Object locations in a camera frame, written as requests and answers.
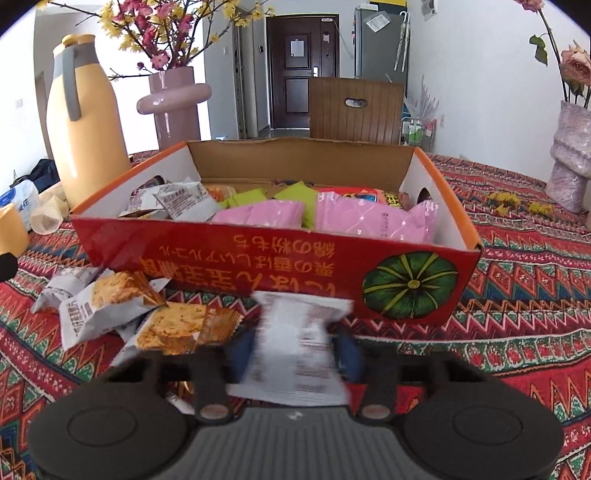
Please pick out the white snack packet back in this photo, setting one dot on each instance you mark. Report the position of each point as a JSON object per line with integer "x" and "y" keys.
{"x": 292, "y": 361}

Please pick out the patterned red tablecloth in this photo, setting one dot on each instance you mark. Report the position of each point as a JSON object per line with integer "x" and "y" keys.
{"x": 524, "y": 316}

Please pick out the red cardboard snack box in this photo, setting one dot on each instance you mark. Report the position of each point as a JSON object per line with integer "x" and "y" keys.
{"x": 386, "y": 279}

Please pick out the dried pink roses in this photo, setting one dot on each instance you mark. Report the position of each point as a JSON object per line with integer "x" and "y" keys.
{"x": 573, "y": 62}

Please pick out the white oat snack packet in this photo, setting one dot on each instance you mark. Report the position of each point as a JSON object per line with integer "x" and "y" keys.
{"x": 110, "y": 302}

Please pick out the oat snack packet back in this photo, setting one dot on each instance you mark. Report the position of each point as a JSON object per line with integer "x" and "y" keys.
{"x": 65, "y": 284}

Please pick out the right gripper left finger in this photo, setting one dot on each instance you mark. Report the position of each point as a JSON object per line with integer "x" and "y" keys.
{"x": 220, "y": 364}

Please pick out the dark entrance door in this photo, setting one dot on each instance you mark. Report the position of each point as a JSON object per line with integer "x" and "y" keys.
{"x": 301, "y": 47}

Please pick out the textured pink vase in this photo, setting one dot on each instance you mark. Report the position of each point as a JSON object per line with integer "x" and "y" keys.
{"x": 571, "y": 154}

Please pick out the metal storage rack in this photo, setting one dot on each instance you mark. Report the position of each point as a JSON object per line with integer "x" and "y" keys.
{"x": 419, "y": 122}

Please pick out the pink glass vase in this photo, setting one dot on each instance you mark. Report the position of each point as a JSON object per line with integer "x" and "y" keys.
{"x": 173, "y": 99}

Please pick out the red yellow blossom branches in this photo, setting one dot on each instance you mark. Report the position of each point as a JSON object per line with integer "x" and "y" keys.
{"x": 170, "y": 34}

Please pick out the yellow thermos jug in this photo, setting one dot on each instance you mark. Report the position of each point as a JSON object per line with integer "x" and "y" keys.
{"x": 83, "y": 121}

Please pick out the yellow ceramic mug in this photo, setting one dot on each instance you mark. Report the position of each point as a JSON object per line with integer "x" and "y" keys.
{"x": 13, "y": 236}

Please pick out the fallen yellow petals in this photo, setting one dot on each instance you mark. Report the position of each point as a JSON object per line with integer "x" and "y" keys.
{"x": 505, "y": 203}

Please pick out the oat crisp snack packet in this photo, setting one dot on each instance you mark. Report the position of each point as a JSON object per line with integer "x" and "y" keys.
{"x": 187, "y": 202}

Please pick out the wooden chair back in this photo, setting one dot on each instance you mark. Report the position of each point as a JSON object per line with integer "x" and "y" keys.
{"x": 356, "y": 110}

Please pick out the green snack packet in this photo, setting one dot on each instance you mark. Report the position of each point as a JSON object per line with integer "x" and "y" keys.
{"x": 244, "y": 198}
{"x": 303, "y": 193}

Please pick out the pink snack packet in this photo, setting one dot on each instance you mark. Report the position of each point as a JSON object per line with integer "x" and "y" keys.
{"x": 368, "y": 219}
{"x": 270, "y": 213}

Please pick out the crumpled paper cup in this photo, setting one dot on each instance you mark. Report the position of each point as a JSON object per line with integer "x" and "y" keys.
{"x": 49, "y": 215}

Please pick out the red anime snack bag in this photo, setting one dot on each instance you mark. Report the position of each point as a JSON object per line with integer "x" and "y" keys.
{"x": 370, "y": 194}

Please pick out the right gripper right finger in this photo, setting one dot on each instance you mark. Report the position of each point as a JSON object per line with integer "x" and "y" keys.
{"x": 371, "y": 373}

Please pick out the grey refrigerator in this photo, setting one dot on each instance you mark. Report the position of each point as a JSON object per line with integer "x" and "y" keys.
{"x": 381, "y": 40}

